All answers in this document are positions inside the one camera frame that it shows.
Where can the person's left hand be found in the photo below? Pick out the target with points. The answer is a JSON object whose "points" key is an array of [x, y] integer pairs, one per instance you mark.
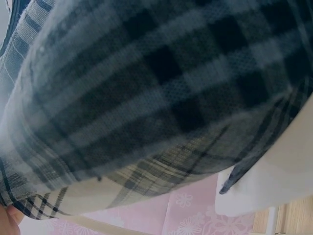
{"points": [[7, 221]]}

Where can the blue beige plaid cloth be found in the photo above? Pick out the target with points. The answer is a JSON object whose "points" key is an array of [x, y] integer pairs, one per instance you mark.
{"points": [[151, 93]]}

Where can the white table leg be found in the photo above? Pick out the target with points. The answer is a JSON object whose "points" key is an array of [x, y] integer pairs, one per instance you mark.
{"points": [[272, 221]]}

